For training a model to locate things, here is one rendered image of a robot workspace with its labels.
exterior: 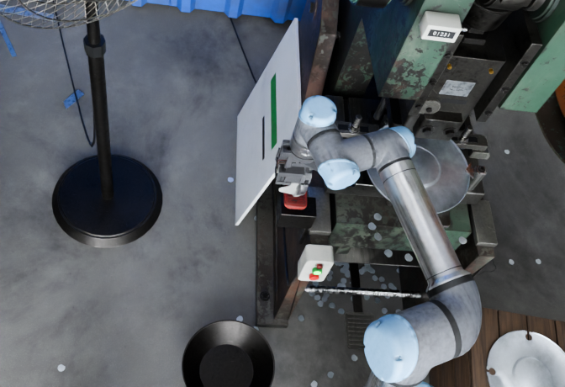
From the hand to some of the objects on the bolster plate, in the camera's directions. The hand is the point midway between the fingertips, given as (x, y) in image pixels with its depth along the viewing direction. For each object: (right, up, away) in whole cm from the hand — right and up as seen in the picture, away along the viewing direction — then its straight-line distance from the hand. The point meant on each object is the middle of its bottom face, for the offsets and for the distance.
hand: (297, 191), depth 169 cm
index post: (+48, +1, +19) cm, 52 cm away
